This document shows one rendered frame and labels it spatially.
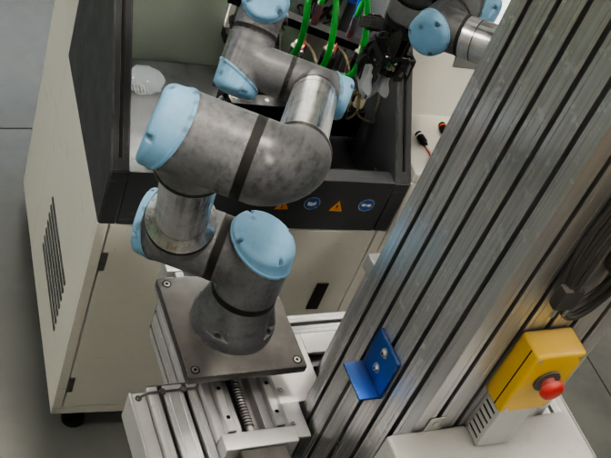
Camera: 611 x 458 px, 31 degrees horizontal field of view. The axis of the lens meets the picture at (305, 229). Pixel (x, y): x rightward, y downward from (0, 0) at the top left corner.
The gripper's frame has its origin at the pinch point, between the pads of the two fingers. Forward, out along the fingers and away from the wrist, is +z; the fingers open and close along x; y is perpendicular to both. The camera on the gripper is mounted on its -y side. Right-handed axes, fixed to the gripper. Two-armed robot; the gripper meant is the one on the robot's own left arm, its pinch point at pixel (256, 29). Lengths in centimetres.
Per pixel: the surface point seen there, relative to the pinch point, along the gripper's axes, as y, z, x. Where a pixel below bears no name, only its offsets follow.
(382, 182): 26, 39, 31
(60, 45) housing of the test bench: -11, 79, -47
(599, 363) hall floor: 78, 153, 126
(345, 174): 24.3, 37.4, 22.5
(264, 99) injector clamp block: 6.9, 43.8, 4.0
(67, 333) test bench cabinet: 63, 61, -42
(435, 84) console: 1, 51, 46
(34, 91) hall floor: -13, 178, -69
